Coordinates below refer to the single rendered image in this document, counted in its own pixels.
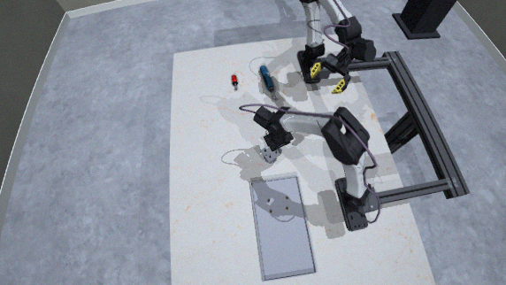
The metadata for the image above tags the red-handled nut driver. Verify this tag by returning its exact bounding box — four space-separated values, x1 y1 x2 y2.
232 75 238 90

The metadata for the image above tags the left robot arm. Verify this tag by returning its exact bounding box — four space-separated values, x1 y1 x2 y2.
253 106 370 230

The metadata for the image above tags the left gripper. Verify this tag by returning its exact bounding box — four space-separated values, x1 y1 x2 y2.
264 132 294 151

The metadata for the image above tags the grey metal bracket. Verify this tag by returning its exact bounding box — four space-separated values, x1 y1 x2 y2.
260 145 282 163

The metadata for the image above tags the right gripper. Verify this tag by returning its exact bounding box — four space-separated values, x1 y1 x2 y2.
310 57 351 94

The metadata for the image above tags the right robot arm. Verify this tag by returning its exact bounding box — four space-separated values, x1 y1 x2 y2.
298 0 376 81

